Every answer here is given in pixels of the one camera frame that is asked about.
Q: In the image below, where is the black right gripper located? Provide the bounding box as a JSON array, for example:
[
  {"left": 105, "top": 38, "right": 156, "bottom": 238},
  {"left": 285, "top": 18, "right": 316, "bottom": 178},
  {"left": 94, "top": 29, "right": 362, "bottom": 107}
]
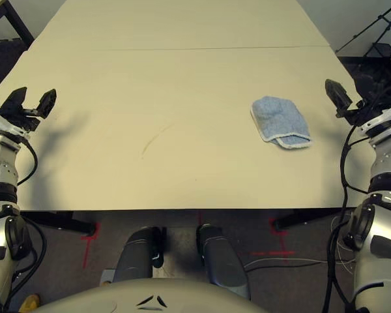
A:
[{"left": 325, "top": 78, "right": 388, "bottom": 127}]

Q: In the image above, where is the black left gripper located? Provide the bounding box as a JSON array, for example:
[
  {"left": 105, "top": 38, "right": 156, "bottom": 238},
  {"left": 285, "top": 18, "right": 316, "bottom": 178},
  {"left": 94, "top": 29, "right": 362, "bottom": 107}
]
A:
[{"left": 0, "top": 87, "right": 57, "bottom": 133}]

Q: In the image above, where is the light blue terry rag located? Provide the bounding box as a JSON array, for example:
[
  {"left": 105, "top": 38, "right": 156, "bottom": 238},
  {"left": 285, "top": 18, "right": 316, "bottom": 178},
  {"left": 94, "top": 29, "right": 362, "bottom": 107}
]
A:
[{"left": 250, "top": 95, "right": 313, "bottom": 151}]

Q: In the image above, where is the black foam floor mat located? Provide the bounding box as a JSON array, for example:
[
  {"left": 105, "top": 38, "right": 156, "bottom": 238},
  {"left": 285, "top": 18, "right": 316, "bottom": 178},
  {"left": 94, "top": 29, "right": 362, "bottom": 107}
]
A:
[{"left": 0, "top": 38, "right": 30, "bottom": 89}]

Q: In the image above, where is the black framed side table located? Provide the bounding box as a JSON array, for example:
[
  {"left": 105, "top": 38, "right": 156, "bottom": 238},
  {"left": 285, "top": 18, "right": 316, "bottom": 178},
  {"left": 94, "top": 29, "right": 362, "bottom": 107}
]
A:
[{"left": 0, "top": 0, "right": 35, "bottom": 43}]

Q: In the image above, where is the black tripod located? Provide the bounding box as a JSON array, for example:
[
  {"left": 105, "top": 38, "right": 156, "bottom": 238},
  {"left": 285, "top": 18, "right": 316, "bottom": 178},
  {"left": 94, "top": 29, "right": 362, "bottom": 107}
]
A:
[{"left": 335, "top": 0, "right": 391, "bottom": 58}]

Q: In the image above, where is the grey left robot leg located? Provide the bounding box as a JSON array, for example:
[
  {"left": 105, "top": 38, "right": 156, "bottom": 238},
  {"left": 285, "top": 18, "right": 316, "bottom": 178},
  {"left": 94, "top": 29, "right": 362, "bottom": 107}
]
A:
[{"left": 115, "top": 226, "right": 167, "bottom": 281}]

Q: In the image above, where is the grey robot leg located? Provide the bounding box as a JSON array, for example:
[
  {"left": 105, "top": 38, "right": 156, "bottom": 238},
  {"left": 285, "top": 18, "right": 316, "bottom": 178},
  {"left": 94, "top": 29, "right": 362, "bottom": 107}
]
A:
[
  {"left": 195, "top": 223, "right": 250, "bottom": 299},
  {"left": 115, "top": 226, "right": 167, "bottom": 281}
]

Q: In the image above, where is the small grey box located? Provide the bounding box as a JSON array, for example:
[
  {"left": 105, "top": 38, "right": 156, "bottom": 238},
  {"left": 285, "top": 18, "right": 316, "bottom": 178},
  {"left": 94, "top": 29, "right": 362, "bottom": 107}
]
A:
[{"left": 100, "top": 269, "right": 118, "bottom": 284}]

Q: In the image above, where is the small yellow object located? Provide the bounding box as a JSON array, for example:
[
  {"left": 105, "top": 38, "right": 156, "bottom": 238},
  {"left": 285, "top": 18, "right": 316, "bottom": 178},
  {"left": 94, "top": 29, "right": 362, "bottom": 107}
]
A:
[{"left": 21, "top": 293, "right": 40, "bottom": 310}]

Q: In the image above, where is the grey right robot leg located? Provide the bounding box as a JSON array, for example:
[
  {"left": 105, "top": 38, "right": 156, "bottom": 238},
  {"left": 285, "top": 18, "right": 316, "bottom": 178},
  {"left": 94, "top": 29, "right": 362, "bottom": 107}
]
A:
[{"left": 195, "top": 223, "right": 250, "bottom": 299}]

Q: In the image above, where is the grey robot torso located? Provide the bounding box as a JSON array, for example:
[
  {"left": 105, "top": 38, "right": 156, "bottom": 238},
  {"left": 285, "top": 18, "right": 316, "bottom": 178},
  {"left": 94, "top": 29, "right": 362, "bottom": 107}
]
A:
[{"left": 35, "top": 279, "right": 265, "bottom": 313}]

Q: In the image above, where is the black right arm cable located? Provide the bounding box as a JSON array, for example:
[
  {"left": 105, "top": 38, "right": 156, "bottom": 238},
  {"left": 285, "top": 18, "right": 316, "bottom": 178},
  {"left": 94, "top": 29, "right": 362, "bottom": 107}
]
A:
[{"left": 325, "top": 125, "right": 369, "bottom": 313}]

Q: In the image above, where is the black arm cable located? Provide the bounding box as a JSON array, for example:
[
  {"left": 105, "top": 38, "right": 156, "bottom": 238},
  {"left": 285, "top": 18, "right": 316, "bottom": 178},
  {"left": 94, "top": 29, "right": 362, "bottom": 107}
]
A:
[
  {"left": 16, "top": 140, "right": 38, "bottom": 186},
  {"left": 325, "top": 125, "right": 369, "bottom": 313}
]

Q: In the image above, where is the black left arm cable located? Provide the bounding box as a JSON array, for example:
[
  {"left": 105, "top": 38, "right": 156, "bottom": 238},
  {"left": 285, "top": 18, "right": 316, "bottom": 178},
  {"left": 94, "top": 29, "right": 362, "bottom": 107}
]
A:
[{"left": 16, "top": 140, "right": 38, "bottom": 186}]

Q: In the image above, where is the white cable tangle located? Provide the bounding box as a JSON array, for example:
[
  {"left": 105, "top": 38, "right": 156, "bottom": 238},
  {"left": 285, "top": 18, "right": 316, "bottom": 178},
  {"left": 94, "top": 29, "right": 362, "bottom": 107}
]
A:
[{"left": 330, "top": 215, "right": 359, "bottom": 278}]

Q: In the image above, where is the grey floor cable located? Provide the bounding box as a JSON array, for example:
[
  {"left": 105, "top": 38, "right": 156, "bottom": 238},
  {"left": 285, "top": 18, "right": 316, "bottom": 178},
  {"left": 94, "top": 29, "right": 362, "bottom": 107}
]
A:
[{"left": 244, "top": 257, "right": 353, "bottom": 271}]

